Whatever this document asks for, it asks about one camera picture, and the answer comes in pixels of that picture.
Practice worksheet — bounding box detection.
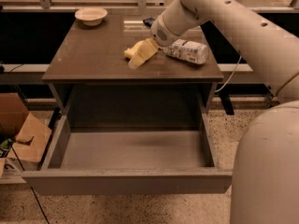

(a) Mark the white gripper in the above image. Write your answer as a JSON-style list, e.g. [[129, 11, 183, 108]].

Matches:
[[128, 14, 179, 69]]

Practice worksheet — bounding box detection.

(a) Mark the yellow sponge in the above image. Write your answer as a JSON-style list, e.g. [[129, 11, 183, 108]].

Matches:
[[123, 40, 144, 59]]

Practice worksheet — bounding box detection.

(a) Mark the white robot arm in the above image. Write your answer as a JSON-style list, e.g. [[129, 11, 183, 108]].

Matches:
[[150, 0, 299, 224]]

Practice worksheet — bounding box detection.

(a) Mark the grey cabinet with top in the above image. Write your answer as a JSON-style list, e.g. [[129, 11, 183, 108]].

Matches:
[[43, 10, 222, 131]]

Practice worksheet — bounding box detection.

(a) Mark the open grey top drawer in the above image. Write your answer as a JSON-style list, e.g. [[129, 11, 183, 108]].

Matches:
[[21, 91, 234, 196]]

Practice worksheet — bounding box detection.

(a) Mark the dark blue snack packet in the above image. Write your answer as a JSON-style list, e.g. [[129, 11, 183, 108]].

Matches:
[[143, 18, 155, 27]]

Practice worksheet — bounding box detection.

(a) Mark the clear plastic water bottle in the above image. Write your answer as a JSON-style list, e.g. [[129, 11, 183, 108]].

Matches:
[[163, 39, 208, 64]]

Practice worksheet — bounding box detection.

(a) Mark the white bowl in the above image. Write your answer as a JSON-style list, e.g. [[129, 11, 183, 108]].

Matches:
[[75, 7, 107, 26]]

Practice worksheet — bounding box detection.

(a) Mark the brown cardboard box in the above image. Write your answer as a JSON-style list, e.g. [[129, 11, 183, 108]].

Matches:
[[0, 93, 51, 171]]

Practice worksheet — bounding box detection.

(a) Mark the white cable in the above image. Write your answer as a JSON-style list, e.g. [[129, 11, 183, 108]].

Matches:
[[214, 54, 242, 94]]

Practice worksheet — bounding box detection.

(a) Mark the black floor cable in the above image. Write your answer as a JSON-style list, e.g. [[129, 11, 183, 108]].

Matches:
[[0, 121, 50, 224]]

